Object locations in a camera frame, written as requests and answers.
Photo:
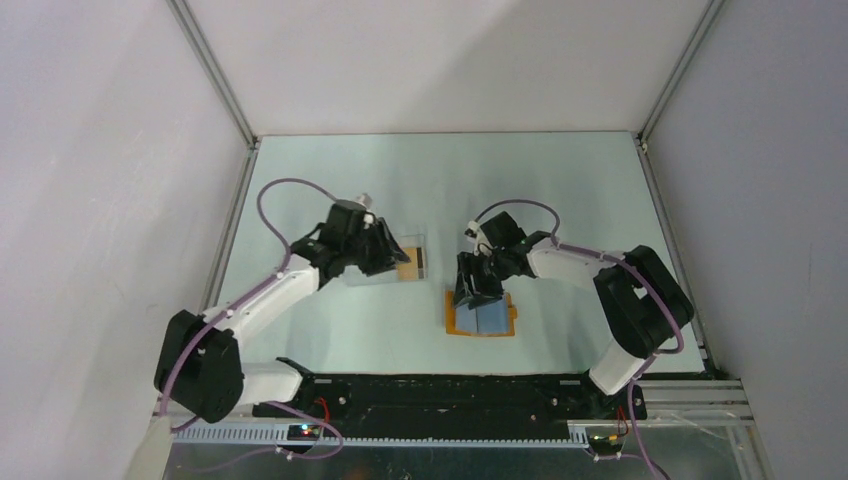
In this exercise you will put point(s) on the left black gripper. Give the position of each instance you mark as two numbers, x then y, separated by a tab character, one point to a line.
388	253

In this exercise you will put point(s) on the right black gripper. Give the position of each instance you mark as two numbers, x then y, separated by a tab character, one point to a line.
466	265

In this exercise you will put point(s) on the orange card holder wallet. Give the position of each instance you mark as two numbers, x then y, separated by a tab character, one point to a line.
449	314

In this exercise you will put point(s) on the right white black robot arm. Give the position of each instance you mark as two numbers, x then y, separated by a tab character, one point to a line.
643	304

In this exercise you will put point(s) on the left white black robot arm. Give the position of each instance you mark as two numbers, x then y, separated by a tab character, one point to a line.
200	366

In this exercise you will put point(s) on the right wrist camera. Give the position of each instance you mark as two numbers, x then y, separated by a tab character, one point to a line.
473	233

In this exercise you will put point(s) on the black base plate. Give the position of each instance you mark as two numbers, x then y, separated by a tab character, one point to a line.
458	407

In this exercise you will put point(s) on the grey slotted cable duct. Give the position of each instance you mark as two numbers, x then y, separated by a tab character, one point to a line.
283	435

